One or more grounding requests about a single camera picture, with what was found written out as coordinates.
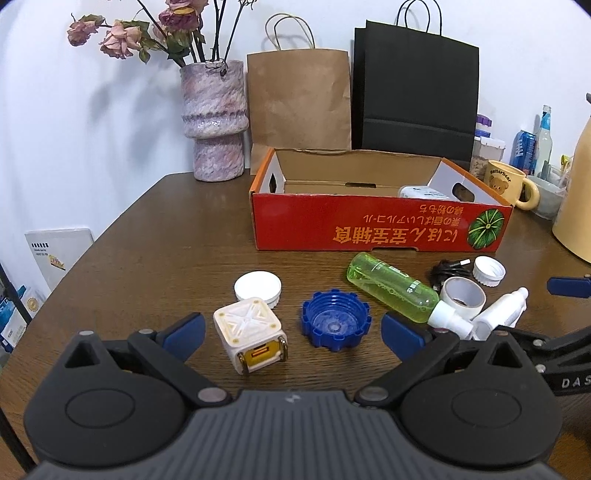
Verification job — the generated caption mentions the white tape roll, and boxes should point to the white tape roll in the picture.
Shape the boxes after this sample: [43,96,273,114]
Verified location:
[438,277,487,321]

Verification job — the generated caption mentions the blue ridged bottle cap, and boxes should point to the blue ridged bottle cap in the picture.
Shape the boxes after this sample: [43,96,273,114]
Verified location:
[301,290,373,352]

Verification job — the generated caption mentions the clear seed container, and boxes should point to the clear seed container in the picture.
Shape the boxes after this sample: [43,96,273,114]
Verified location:
[470,135,506,178]

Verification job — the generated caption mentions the yellow bear mug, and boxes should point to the yellow bear mug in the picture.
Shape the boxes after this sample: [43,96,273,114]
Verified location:
[486,160,540,210]

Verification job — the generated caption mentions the red cardboard box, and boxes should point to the red cardboard box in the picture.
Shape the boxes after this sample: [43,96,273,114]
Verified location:
[249,148,514,254]

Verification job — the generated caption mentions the black paper bag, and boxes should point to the black paper bag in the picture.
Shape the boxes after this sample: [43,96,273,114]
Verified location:
[353,0,481,171]

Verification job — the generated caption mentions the white round lid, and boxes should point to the white round lid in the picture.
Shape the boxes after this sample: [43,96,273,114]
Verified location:
[233,271,283,309]

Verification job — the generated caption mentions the dried pink roses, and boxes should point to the dried pink roses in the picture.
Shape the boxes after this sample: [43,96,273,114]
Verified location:
[67,0,245,70]

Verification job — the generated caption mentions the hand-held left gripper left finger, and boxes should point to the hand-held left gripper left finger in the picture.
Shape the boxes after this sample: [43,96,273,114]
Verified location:
[60,313,232,409]

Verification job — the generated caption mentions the white wipes pack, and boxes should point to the white wipes pack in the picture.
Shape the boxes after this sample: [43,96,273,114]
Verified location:
[398,185,451,200]

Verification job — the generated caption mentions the blue drink can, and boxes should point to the blue drink can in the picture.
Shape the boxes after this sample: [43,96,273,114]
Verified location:
[510,130,539,176]

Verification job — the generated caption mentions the small white dropper bottle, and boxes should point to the small white dropper bottle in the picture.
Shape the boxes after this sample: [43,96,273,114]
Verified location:
[471,287,530,341]

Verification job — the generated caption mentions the brown paper bag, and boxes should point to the brown paper bag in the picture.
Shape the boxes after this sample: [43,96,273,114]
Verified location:
[246,13,352,175]

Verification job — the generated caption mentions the green spray bottle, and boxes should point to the green spray bottle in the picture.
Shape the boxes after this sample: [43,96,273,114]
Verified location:
[346,252,475,337]

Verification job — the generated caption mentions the black cable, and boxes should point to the black cable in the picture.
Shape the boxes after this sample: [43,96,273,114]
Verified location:
[429,258,472,289]

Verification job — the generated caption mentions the blue printed box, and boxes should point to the blue printed box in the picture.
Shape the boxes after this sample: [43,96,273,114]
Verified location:
[0,286,47,352]

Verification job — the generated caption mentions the white printed box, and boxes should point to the white printed box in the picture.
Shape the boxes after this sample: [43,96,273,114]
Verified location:
[24,227,94,296]

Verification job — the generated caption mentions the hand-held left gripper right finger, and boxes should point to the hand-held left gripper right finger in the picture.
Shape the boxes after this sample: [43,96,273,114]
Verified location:
[353,311,541,409]

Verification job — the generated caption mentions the cream kettle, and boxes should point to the cream kettle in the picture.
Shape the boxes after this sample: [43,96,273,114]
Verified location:
[551,138,591,265]

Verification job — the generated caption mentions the pink marbled ceramic vase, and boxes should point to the pink marbled ceramic vase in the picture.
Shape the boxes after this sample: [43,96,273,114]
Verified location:
[180,60,250,182]

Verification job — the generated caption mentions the white screw cap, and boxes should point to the white screw cap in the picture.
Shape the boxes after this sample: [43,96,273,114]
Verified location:
[472,256,506,288]

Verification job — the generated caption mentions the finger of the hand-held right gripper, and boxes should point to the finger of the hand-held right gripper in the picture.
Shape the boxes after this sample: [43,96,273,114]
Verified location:
[547,273,591,299]
[505,325,591,368]

